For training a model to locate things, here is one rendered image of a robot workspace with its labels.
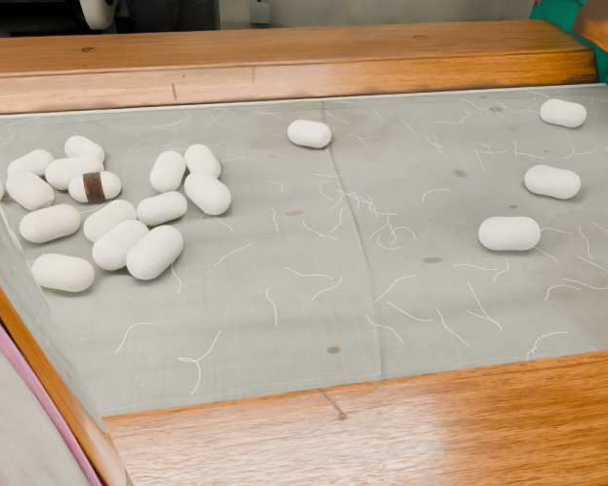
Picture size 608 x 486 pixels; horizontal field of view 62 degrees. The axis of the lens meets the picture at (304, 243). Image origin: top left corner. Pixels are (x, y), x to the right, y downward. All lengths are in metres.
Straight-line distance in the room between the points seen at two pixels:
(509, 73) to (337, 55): 0.16
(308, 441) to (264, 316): 0.09
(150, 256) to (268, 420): 0.12
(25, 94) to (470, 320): 0.39
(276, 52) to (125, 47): 0.14
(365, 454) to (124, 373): 0.12
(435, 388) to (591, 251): 0.17
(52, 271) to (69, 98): 0.22
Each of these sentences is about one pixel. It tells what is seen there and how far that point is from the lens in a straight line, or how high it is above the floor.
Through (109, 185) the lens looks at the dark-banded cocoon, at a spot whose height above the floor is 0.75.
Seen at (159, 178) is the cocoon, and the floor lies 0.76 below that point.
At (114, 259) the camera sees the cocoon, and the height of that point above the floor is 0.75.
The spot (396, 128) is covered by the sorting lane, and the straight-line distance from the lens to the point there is 0.43.
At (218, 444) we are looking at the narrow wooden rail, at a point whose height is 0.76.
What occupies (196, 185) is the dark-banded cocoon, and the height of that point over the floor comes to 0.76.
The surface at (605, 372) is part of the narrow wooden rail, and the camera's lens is 0.25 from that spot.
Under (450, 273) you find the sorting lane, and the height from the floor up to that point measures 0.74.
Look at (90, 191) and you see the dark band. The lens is 0.35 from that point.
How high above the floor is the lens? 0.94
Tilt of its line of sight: 42 degrees down
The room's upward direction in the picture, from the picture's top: 2 degrees clockwise
